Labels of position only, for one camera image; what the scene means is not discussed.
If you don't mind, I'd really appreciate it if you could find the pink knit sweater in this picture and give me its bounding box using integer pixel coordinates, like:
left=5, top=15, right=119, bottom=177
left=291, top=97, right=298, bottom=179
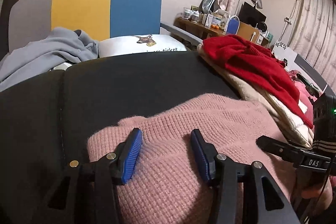
left=87, top=94, right=295, bottom=223

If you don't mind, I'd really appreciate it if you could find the pink quilt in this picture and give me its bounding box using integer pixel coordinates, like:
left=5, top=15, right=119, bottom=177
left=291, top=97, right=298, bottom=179
left=288, top=70, right=322, bottom=122

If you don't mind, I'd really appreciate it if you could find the red knit sweater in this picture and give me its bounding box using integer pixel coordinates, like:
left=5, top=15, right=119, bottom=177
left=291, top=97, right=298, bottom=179
left=203, top=35, right=313, bottom=128

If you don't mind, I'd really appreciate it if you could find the person right hand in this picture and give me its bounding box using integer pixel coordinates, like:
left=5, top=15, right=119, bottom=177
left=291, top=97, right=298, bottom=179
left=296, top=172, right=335, bottom=215

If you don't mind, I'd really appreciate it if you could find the white shelf unit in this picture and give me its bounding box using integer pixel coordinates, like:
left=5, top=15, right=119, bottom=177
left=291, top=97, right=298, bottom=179
left=272, top=42, right=297, bottom=71

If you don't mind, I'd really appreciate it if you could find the blue folding chair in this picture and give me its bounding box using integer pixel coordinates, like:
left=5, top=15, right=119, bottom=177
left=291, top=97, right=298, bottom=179
left=226, top=15, right=240, bottom=35

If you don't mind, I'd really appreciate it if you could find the grey yellow blue headboard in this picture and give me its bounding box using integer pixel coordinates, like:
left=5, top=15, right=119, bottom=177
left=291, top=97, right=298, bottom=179
left=8, top=0, right=162, bottom=51

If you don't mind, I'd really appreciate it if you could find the black bed cover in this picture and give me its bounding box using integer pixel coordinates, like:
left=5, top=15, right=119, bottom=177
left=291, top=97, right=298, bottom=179
left=1, top=52, right=239, bottom=223

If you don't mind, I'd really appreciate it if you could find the cream knit garment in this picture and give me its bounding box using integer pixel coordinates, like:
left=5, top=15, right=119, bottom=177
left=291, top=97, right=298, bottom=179
left=197, top=44, right=313, bottom=148

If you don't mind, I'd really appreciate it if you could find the white printed pillow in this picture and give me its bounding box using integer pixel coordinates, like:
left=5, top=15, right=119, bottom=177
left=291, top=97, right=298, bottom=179
left=51, top=34, right=188, bottom=71

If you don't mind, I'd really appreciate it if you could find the right wall curtain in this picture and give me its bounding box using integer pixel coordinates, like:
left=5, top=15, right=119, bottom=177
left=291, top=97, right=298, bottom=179
left=289, top=0, right=335, bottom=88

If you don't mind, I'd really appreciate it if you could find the black monitor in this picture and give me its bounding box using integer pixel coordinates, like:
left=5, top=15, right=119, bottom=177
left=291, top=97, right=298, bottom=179
left=238, top=2, right=266, bottom=27

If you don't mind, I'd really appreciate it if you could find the light blue garment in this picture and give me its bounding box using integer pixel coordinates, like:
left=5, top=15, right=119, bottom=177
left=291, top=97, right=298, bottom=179
left=1, top=27, right=98, bottom=91

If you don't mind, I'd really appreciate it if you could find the wooden desk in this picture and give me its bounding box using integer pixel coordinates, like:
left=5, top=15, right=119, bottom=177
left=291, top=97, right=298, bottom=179
left=174, top=17, right=269, bottom=47

